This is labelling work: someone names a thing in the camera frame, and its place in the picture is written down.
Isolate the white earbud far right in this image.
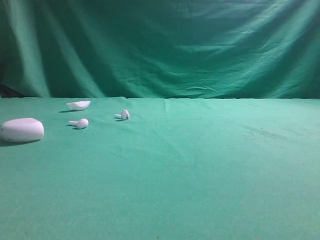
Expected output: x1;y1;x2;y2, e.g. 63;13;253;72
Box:
114;109;130;120

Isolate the white earbud near case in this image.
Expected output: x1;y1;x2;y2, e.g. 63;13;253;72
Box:
68;118;89;130

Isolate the white earbud case lid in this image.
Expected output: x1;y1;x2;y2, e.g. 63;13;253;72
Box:
66;100;91;111

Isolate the white earbud case base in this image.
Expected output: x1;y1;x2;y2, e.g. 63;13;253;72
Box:
0;118;45;143

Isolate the green table cloth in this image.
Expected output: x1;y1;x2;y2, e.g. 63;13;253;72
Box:
0;98;320;240

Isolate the green backdrop curtain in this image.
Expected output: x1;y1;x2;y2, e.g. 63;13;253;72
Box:
0;0;320;99

